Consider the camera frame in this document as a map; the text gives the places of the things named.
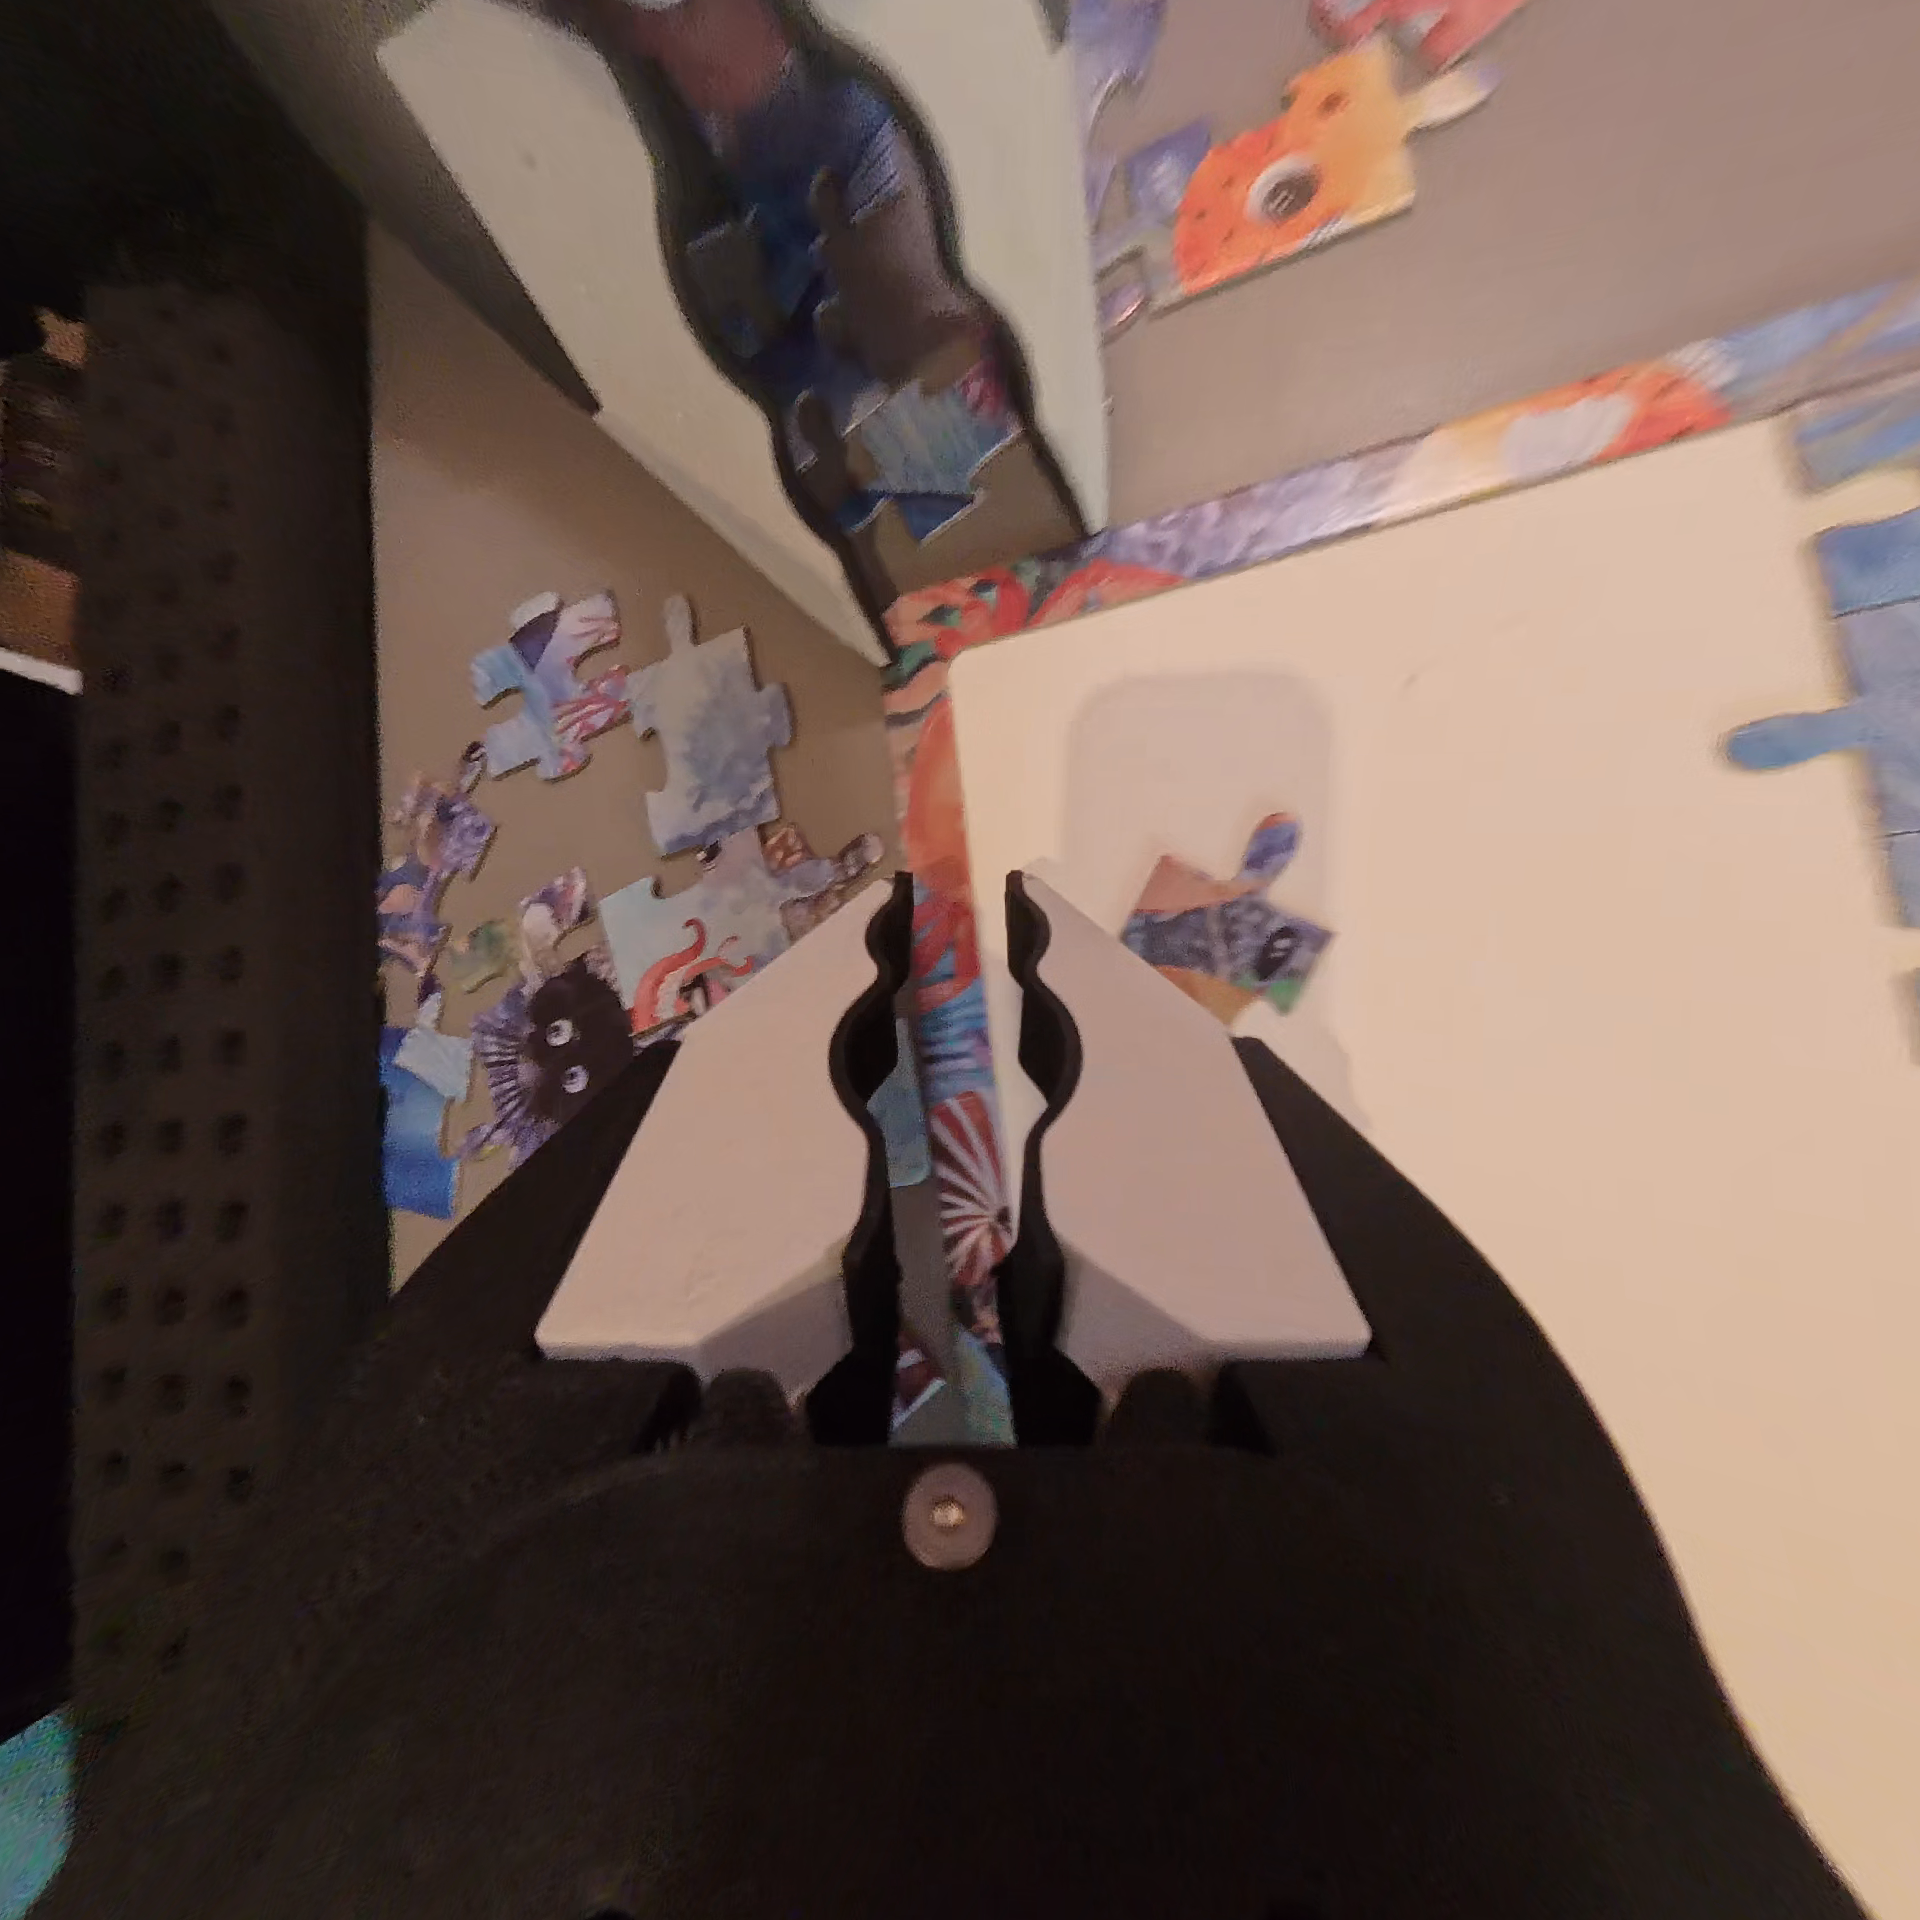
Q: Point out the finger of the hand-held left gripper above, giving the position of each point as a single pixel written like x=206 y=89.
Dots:
x=572 y=225
x=1035 y=180

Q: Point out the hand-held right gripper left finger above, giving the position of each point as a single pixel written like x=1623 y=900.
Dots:
x=704 y=1201

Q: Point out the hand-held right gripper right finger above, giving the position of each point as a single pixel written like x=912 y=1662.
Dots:
x=1199 y=1201

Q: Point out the black sea urchin puzzle piece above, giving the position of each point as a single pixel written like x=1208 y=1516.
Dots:
x=585 y=1097

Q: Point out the red octopus puzzle piece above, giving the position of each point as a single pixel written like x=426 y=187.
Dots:
x=700 y=982

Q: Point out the urchin and green puzzle piece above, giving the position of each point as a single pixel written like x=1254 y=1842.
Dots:
x=540 y=1010

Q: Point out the orange coral puzzle piece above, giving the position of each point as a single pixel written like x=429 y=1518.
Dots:
x=1216 y=946

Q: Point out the orange pufferfish puzzle piece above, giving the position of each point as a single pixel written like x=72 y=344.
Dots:
x=1290 y=196

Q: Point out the light blue tentacle puzzle piece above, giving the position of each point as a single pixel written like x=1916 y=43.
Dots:
x=646 y=918

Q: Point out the jigsaw puzzle pieces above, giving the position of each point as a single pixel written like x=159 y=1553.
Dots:
x=704 y=734

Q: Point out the joined blue whale puzzle section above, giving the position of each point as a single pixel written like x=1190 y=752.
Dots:
x=1878 y=676

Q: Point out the black perforated padded panel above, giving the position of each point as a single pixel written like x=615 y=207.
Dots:
x=224 y=903

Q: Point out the puzzle frame board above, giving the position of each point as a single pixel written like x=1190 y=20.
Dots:
x=1502 y=1052

